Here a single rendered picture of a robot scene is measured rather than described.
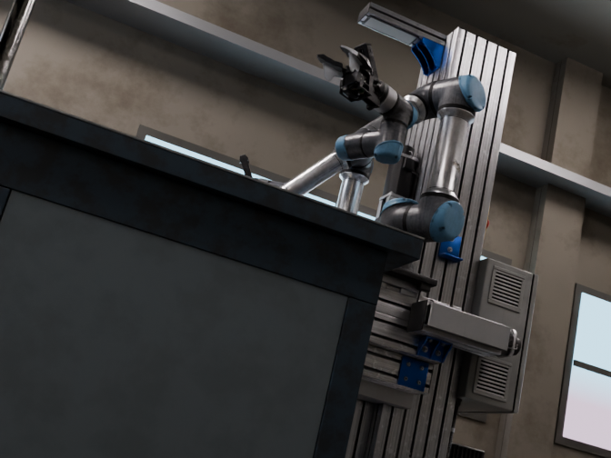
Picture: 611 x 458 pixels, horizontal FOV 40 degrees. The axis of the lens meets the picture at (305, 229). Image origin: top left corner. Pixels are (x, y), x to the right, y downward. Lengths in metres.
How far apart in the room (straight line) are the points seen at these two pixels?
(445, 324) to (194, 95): 2.76
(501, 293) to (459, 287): 0.14
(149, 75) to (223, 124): 0.48
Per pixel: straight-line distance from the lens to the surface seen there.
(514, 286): 2.87
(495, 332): 2.48
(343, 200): 3.19
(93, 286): 1.23
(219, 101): 4.83
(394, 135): 2.34
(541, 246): 5.43
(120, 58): 4.79
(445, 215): 2.44
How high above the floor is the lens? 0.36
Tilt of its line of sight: 17 degrees up
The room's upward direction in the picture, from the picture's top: 14 degrees clockwise
